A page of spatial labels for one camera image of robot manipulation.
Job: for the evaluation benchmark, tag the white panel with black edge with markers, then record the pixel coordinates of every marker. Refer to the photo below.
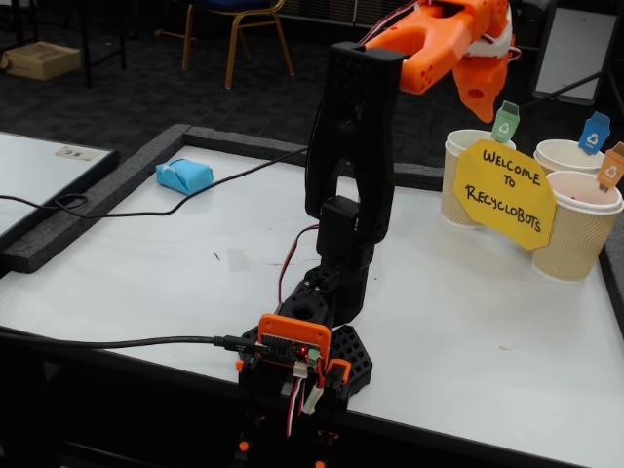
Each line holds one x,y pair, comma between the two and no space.
34,166

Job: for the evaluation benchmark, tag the small paper label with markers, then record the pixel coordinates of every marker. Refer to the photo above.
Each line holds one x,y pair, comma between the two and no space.
78,154

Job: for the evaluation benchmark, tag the paper cup with orange tag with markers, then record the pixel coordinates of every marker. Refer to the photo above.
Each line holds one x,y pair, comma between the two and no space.
580,244

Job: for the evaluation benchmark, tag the servo lead with white connector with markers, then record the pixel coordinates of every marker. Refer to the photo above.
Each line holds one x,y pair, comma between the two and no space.
312,402

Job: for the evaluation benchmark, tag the short black foam border strip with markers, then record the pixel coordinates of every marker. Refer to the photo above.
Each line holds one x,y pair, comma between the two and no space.
419,176

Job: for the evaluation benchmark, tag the yellow handwritten welcome sign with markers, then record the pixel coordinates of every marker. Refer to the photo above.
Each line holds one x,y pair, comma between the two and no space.
507,195

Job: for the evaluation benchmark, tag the paper cup with blue tag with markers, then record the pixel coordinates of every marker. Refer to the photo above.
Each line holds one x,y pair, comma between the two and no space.
560,153

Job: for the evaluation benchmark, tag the blue recycling bin tag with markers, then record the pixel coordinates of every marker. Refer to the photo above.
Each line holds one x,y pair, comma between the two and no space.
594,136

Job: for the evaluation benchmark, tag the gold frame chair blue seat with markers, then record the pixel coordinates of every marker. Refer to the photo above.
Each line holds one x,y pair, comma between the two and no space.
234,4

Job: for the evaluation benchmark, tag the white board on stand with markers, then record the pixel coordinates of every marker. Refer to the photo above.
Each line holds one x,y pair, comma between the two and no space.
570,49

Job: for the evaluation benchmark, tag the orange and black robot arm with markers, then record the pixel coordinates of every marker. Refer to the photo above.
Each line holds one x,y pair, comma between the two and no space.
361,107

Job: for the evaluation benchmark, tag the blue paper package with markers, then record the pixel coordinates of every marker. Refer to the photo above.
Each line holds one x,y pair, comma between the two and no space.
187,176

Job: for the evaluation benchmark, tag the orange recycling bin tag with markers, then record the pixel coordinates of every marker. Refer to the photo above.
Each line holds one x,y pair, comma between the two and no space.
612,170

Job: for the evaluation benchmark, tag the black metal table frame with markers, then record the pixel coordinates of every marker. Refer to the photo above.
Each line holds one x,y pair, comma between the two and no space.
86,49

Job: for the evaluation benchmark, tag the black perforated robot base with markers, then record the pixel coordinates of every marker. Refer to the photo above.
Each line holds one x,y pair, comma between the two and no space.
353,356

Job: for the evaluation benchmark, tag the orange gripper white tape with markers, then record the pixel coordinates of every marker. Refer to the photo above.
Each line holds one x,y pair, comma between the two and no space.
480,95

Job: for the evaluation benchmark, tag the brown cardboard box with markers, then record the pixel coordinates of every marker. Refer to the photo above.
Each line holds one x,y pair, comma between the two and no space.
44,61

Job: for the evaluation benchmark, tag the orange cased controller board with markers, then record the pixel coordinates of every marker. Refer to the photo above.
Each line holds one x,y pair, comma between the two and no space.
292,326

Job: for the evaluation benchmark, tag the black stand rod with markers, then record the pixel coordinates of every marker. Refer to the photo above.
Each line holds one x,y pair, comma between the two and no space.
560,90

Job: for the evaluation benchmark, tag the paper cup with green tag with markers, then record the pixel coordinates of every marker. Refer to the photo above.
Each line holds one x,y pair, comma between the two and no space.
451,200

